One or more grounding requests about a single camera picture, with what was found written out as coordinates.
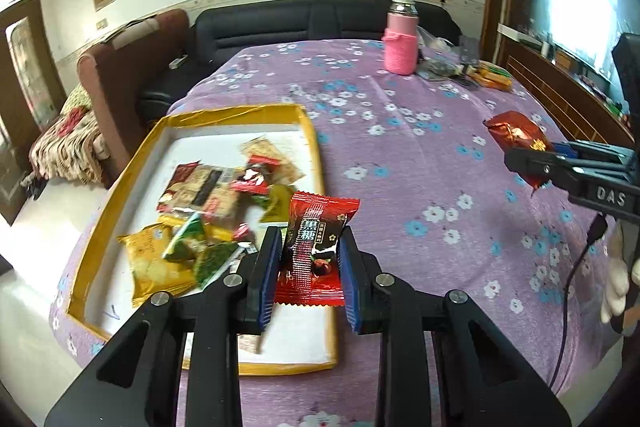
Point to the small red black candy packet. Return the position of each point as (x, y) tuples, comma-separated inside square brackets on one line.
[(256, 177)]

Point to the purple floral tablecloth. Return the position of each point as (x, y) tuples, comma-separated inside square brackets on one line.
[(437, 206)]

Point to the clear bag dark contents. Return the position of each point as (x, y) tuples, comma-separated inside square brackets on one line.
[(439, 69)]

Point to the pink sleeved thermos bottle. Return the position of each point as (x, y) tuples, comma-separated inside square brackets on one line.
[(400, 39)]

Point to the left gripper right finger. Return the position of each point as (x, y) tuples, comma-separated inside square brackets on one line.
[(483, 380)]

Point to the black leather sofa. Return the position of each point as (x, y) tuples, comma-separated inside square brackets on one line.
[(219, 34)]

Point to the green yellow snack packet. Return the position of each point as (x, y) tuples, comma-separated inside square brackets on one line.
[(276, 204)]

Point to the wooden tv cabinet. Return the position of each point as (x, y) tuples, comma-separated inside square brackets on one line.
[(576, 110)]

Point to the gold snack packet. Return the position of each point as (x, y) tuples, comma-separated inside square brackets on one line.
[(150, 272)]

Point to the grey phone stand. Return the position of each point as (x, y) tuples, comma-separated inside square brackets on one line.
[(469, 54)]

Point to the red foil snack packet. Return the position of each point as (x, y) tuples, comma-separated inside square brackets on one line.
[(512, 130)]

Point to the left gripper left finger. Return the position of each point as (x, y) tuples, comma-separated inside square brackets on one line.
[(135, 379)]

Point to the floral blanket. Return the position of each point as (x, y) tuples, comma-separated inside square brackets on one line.
[(72, 147)]

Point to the white gloved right hand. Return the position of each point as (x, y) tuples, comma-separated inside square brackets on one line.
[(623, 270)]

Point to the orange biscuit packs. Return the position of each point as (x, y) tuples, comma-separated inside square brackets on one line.
[(491, 76)]

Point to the pale green packet in box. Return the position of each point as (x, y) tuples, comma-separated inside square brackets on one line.
[(188, 242)]

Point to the yellow shallow cardboard box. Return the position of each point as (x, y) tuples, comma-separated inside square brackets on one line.
[(99, 298)]

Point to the brown armchair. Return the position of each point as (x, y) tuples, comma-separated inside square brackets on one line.
[(114, 70)]

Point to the clear wrapped cracker pack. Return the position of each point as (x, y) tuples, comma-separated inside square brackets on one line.
[(198, 188)]

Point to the long beige biscuit pack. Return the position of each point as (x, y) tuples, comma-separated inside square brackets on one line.
[(286, 172)]

